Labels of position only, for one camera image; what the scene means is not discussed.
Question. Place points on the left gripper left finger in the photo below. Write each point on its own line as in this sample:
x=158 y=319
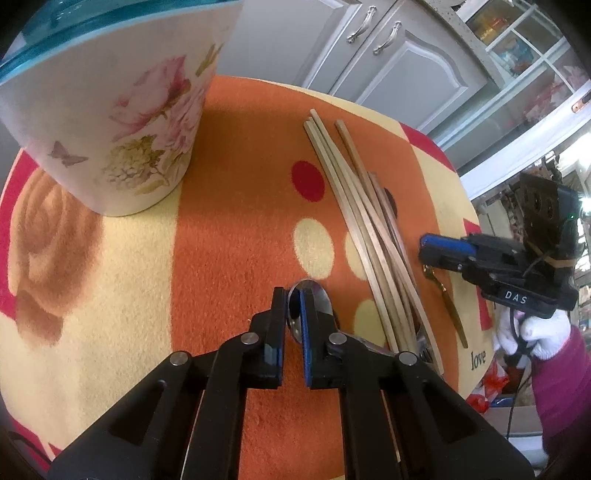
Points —
x=274 y=334

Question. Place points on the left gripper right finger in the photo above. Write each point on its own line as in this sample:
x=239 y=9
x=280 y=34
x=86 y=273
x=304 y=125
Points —
x=320 y=367

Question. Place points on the white handled metal spoon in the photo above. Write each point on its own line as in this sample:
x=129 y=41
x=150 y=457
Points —
x=323 y=304

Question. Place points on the light wooden chopstick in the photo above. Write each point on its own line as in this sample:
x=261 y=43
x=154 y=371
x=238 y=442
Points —
x=408 y=342
x=437 y=359
x=356 y=219

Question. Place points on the right magenta sleeve forearm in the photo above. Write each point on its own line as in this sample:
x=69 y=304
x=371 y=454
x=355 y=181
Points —
x=561 y=387

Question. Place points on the white kitchen cabinets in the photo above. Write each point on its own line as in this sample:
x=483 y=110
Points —
x=399 y=58

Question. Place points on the right white gloved hand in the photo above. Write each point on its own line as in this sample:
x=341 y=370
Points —
x=548 y=335

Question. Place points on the glass door display cabinet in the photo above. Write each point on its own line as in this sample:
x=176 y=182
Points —
x=507 y=127

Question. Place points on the red orange yellow cloth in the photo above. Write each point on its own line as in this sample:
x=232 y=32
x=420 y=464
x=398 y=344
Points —
x=91 y=304

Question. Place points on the floral utensil holder teal rim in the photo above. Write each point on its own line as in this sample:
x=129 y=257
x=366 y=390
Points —
x=106 y=96

